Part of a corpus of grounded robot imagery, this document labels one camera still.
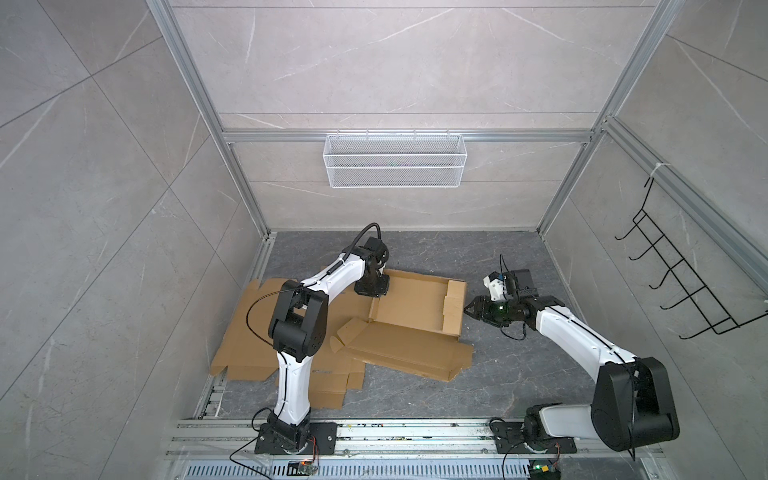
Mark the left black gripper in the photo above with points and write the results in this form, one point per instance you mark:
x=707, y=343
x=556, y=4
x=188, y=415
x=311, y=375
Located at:
x=383, y=290

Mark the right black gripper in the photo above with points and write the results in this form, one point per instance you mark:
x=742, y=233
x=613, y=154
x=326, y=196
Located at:
x=482, y=310

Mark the cardboard box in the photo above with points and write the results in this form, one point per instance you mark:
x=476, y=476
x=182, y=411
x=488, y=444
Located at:
x=414, y=328
x=246, y=351

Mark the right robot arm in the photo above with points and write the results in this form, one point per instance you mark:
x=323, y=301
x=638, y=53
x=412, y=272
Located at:
x=632, y=405

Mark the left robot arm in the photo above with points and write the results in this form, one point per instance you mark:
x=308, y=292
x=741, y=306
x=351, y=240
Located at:
x=299, y=324

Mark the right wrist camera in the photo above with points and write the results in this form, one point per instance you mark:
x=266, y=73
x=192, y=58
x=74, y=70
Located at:
x=495, y=283

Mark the white wire mesh basket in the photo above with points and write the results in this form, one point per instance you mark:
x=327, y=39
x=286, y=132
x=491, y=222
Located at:
x=371, y=161

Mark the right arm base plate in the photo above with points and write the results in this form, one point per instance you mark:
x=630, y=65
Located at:
x=517, y=437

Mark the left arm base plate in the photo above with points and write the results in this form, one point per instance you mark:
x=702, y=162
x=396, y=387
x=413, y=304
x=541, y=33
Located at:
x=307, y=438

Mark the black wire hook rack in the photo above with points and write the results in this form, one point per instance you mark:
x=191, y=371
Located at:
x=695, y=291

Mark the aluminium mounting rail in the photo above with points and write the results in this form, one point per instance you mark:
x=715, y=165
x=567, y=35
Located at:
x=356, y=439

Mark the aluminium frame profile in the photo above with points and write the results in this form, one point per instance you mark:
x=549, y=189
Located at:
x=741, y=249

